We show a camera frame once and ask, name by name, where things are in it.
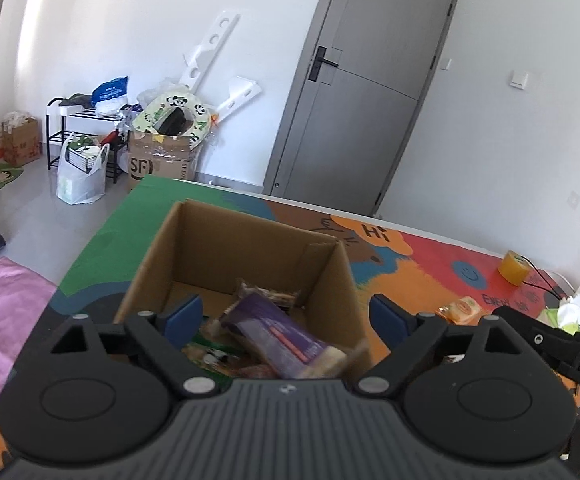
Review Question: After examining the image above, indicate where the white tissue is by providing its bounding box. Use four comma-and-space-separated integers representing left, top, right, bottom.
556, 287, 580, 331

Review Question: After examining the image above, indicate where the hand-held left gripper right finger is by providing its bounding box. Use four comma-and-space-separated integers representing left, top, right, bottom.
354, 293, 541, 401

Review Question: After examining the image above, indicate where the orange biscuit packet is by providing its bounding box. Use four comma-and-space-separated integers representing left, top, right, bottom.
434, 297, 486, 325

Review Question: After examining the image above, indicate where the colourful printed table mat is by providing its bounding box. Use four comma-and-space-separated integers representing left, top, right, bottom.
0, 175, 580, 480

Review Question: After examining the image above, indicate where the beige green-print snack packet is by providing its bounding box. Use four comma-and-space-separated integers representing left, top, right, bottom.
182, 332, 251, 376

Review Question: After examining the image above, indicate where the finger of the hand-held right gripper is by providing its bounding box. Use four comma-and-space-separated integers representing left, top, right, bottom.
492, 304, 580, 362

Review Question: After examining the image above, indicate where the clear nut snack packet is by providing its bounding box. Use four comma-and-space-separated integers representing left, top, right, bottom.
234, 278, 301, 309

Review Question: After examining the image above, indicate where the dark cloth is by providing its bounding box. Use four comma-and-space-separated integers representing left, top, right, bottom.
59, 92, 95, 110

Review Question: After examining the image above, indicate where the small brown cardboard box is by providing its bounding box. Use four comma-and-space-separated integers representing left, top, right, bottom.
2, 117, 42, 167

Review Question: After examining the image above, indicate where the clear plastic bag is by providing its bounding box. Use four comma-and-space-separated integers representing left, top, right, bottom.
137, 77, 191, 111

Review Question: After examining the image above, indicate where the thin black cable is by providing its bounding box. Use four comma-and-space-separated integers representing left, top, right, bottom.
516, 254, 568, 301

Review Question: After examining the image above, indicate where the taped cardboard box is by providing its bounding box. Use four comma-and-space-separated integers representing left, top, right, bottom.
127, 128, 199, 194

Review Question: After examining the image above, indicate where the pink floor mat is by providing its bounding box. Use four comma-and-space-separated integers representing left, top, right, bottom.
0, 255, 59, 472

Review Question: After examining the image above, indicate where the white plastic shopping bag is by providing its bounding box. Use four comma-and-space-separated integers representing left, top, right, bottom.
56, 131, 111, 206

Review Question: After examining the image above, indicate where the blue bag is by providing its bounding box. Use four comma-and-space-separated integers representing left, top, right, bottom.
91, 76, 129, 106

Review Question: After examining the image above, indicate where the yellow tape roll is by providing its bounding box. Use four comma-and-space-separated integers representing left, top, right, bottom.
498, 249, 533, 286

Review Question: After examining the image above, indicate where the white shelf bracket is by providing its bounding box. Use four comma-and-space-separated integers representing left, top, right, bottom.
212, 75, 262, 124

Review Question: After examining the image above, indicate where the panda print cushion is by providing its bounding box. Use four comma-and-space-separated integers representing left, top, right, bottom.
132, 90, 211, 151

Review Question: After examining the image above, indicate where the grey door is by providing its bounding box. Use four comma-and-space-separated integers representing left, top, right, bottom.
263, 0, 463, 217

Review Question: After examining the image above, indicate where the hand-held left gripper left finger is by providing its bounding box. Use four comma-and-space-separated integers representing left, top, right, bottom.
44, 293, 217, 401

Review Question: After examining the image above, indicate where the purple white bread packet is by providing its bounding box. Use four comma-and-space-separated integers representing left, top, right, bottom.
219, 292, 349, 380

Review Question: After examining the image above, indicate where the black door handle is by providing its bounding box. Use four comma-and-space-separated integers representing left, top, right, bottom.
308, 45, 340, 83

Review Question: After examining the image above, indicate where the black shoe rack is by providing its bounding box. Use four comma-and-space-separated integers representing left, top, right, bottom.
45, 97, 126, 185

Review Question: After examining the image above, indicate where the white perforated plank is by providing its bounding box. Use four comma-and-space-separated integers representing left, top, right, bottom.
178, 9, 241, 92

